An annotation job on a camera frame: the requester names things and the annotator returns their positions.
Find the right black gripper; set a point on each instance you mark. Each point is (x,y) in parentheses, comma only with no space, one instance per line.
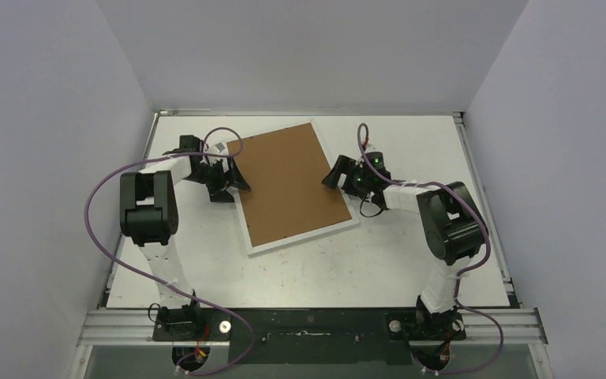
(346,174)

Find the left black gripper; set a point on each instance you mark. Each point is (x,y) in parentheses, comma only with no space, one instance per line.
(233,178)

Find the white picture frame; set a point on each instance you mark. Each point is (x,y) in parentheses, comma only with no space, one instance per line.
(303,240)

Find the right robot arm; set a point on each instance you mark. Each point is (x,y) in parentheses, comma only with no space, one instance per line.
(451,226)

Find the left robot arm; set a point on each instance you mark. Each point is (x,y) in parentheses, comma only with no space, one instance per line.
(149,217)

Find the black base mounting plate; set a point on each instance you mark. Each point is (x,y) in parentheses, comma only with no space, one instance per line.
(309,336)

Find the aluminium rail front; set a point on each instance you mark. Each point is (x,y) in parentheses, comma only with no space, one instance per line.
(133,328)

